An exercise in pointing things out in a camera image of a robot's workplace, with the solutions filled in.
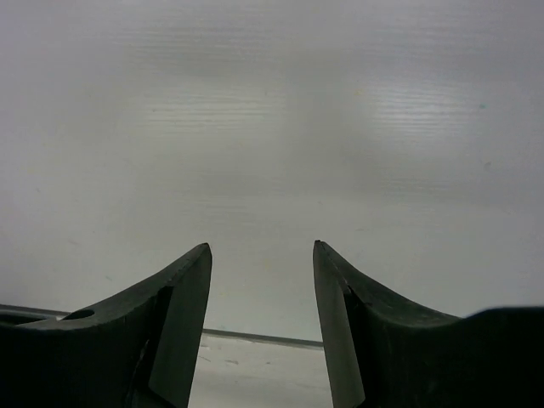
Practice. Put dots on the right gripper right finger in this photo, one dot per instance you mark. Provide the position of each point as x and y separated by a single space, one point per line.
384 350

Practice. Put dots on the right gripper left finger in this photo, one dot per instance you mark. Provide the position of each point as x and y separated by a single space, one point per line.
137 348

